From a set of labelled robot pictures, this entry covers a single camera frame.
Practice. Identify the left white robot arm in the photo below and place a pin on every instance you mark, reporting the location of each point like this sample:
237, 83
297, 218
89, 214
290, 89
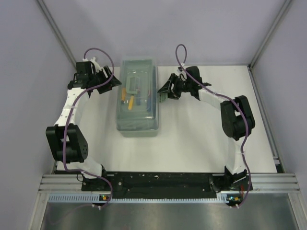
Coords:
66, 141

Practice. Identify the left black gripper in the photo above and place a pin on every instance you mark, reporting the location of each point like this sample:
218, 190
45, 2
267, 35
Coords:
108, 86

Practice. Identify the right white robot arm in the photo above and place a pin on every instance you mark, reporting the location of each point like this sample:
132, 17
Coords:
236, 117

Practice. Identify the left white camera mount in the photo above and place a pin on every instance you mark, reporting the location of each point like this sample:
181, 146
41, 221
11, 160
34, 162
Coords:
97, 67

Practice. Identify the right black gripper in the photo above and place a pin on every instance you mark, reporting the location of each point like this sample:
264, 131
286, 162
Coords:
166, 88

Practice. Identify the green cantilever tool box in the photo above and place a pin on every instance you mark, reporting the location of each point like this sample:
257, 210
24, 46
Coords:
137, 112

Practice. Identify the blue red precision screwdriver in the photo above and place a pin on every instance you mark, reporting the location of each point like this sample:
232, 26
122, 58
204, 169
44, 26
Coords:
138, 100

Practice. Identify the grey slotted cable duct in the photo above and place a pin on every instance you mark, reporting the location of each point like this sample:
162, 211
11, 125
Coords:
98, 198

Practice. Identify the aluminium frame rail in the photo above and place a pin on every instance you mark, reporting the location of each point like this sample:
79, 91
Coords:
262, 182

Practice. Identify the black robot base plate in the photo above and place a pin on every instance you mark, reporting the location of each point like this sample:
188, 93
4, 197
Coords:
142, 181

